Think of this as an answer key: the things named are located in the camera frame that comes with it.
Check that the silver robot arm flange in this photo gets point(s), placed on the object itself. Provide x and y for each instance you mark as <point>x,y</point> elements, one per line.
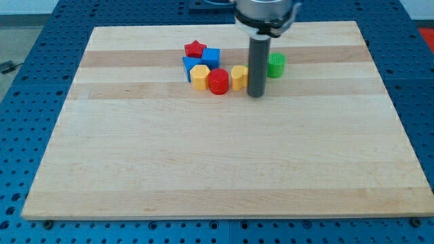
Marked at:
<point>265,19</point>

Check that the red star block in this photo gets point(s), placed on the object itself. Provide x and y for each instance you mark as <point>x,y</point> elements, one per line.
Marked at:
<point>194,49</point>

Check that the red cylinder block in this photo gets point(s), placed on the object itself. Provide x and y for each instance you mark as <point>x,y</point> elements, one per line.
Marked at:
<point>218,80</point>

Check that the yellow hexagon block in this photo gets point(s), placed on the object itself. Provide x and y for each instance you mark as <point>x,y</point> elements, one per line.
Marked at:
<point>199,77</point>

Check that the yellow heart block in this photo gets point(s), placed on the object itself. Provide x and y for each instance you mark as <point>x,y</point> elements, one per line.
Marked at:
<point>239,77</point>

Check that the blue cube block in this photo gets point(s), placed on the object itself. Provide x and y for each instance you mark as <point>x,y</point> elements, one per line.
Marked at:
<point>211,58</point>

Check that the blue triangle block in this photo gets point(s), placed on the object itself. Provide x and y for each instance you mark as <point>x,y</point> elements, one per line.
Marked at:
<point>189,63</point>

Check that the green cylinder block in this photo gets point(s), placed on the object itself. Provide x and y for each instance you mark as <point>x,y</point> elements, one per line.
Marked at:
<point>276,65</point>

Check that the light wooden board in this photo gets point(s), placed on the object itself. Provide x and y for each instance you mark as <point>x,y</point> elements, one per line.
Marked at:
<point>134,140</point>

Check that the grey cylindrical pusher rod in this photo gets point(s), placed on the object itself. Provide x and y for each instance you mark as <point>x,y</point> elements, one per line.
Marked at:
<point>258,65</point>

